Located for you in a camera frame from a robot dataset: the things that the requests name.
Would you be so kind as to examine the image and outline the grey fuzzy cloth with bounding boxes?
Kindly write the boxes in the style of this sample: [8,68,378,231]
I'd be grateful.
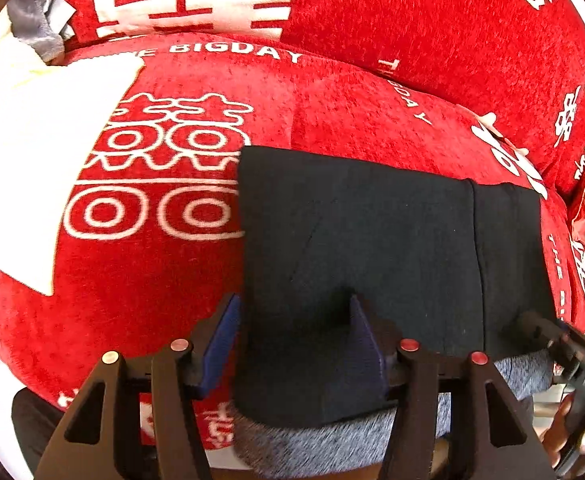
[7,0,76,64]

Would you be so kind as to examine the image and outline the person's right hand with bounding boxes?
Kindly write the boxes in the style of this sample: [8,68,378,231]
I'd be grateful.
[540,393,575,467]

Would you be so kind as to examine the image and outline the red sofa cover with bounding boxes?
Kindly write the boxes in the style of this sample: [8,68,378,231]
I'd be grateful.
[0,0,585,450]

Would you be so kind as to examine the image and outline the black pants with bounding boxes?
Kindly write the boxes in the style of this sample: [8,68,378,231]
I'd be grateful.
[232,145,559,480]

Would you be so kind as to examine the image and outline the white cream blanket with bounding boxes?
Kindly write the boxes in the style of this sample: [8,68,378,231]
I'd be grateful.
[0,32,144,296]

